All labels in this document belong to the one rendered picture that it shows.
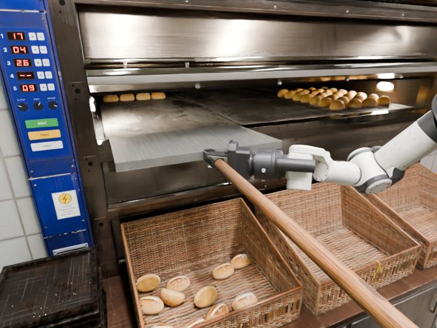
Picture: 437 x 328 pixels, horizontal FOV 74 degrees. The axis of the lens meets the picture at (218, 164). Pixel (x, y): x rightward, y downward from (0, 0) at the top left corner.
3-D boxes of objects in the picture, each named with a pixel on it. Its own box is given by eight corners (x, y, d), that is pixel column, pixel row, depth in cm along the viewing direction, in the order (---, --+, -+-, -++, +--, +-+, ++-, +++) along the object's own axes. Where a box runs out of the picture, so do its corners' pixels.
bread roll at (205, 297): (221, 299, 111) (214, 298, 115) (215, 282, 112) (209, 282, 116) (199, 312, 105) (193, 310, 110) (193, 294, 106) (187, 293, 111)
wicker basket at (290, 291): (125, 276, 126) (118, 222, 115) (240, 243, 147) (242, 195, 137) (147, 387, 84) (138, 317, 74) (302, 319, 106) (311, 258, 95)
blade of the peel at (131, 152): (281, 148, 100) (282, 140, 99) (116, 172, 81) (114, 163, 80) (237, 124, 131) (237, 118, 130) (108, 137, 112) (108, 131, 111)
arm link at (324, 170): (284, 146, 81) (318, 151, 87) (281, 177, 81) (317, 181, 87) (301, 144, 76) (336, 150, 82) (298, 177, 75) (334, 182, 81)
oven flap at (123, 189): (108, 207, 113) (100, 157, 112) (416, 150, 177) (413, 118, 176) (108, 209, 109) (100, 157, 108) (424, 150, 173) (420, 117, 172)
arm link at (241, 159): (231, 175, 90) (270, 178, 88) (225, 189, 81) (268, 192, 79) (231, 136, 85) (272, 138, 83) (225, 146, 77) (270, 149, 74)
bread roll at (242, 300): (252, 296, 114) (253, 285, 112) (260, 309, 108) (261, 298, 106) (229, 302, 111) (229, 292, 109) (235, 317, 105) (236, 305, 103)
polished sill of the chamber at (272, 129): (97, 150, 111) (96, 140, 109) (415, 113, 175) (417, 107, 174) (98, 155, 105) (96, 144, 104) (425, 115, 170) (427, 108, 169)
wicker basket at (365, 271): (248, 244, 147) (251, 195, 136) (333, 219, 168) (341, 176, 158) (315, 320, 105) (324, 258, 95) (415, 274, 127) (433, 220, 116)
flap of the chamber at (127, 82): (88, 85, 83) (90, 92, 102) (467, 70, 148) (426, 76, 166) (86, 77, 83) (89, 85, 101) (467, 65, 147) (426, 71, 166)
